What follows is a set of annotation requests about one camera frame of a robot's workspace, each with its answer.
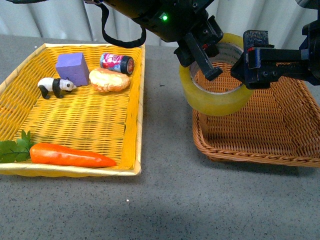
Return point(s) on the grey pleated curtain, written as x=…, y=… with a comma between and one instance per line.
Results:
x=76, y=20

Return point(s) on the yellowish clear tape roll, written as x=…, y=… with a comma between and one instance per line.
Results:
x=224, y=95

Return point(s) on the small pink soda can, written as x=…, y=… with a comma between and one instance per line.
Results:
x=118, y=63

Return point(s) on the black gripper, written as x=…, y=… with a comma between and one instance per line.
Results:
x=260, y=63

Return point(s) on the toy orange carrot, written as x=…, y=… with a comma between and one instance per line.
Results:
x=24, y=149

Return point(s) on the purple foam block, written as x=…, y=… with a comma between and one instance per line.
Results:
x=74, y=67

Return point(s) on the toy bread loaf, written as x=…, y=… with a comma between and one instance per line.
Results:
x=104, y=80

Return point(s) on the toy panda figure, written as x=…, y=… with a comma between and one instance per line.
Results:
x=55, y=85

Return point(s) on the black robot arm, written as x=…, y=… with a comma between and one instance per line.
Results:
x=157, y=16

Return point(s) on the yellow wicker basket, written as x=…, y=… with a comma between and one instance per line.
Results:
x=106, y=123

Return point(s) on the brown wicker basket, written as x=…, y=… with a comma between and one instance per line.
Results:
x=279, y=126

